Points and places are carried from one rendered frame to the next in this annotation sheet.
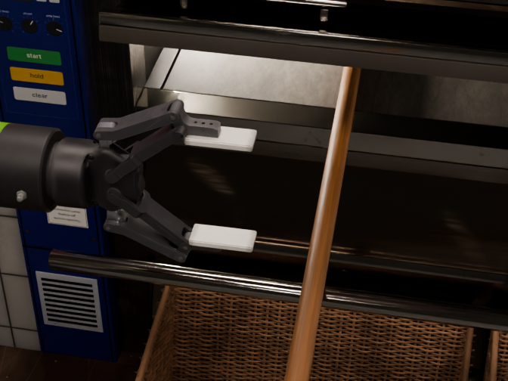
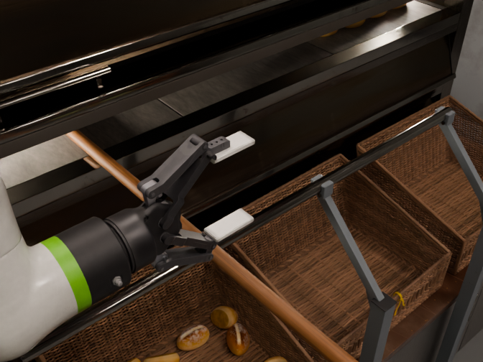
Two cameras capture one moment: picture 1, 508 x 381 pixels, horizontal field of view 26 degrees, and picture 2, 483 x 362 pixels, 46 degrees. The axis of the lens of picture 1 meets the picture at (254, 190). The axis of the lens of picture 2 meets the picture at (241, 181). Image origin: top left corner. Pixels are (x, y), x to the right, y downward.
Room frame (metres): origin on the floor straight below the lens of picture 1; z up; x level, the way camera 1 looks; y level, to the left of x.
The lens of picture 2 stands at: (0.50, 0.50, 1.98)
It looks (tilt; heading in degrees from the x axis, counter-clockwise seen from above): 38 degrees down; 309
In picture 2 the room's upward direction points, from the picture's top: straight up
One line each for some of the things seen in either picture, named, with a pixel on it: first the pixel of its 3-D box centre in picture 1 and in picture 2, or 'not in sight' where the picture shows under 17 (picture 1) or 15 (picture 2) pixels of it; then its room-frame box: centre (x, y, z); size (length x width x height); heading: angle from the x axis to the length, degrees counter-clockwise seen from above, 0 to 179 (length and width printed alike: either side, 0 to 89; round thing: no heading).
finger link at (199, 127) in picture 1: (194, 119); (210, 142); (0.91, 0.06, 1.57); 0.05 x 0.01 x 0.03; 80
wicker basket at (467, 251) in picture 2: not in sight; (451, 176); (0.95, -1.25, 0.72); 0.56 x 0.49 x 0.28; 78
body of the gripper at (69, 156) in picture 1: (100, 175); (146, 231); (0.93, 0.17, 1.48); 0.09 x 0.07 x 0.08; 80
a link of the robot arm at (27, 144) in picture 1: (35, 165); (92, 257); (0.95, 0.24, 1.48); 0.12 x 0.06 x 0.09; 170
